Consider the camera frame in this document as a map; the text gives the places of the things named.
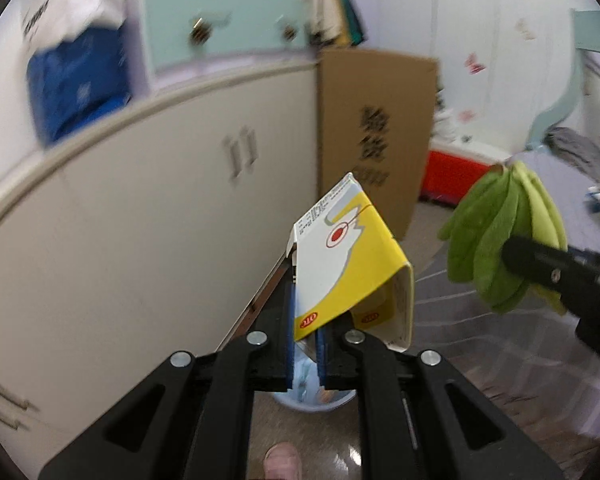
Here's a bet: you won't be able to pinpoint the light blue trash bin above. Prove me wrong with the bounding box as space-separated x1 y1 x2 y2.
271 345 356 412

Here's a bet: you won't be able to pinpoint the grey quilt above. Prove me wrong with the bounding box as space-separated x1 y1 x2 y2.
545 127 600 178

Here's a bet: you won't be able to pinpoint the bunch of green bananas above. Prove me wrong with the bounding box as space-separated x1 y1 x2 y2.
438 160 570 316

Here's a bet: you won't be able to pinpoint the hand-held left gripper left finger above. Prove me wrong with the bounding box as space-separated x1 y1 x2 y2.
39 254 297 480

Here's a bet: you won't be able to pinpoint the white plastic bag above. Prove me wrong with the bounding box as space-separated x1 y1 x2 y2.
432 105 456 141

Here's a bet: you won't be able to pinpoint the white cabinet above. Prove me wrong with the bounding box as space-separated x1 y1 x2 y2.
0 57 321 461

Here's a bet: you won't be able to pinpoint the yellow and white medicine box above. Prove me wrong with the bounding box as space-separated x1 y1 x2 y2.
285 172 415 353

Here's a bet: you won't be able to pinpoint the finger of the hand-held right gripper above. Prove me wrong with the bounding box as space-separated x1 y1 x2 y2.
501 235 600 318

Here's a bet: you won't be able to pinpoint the hanging clothes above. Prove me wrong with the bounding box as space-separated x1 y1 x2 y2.
300 0 368 51

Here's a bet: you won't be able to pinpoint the teal bed headboard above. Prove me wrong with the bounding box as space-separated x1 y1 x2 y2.
525 9 600 151

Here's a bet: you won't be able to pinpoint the person's pink slipper foot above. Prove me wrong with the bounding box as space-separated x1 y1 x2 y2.
263 442 302 480

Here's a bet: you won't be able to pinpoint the blue bag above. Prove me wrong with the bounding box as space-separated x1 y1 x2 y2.
26 25 133 148

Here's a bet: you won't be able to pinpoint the teal drawer unit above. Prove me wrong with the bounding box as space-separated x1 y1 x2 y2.
142 0 313 96

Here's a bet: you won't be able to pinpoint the tall brown cardboard box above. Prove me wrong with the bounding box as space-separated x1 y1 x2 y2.
316 49 441 242

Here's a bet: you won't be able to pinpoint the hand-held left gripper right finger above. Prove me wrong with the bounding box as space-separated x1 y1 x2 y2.
316 310 565 480

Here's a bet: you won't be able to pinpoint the red bench with white top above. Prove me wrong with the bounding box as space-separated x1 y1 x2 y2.
420 137 513 208

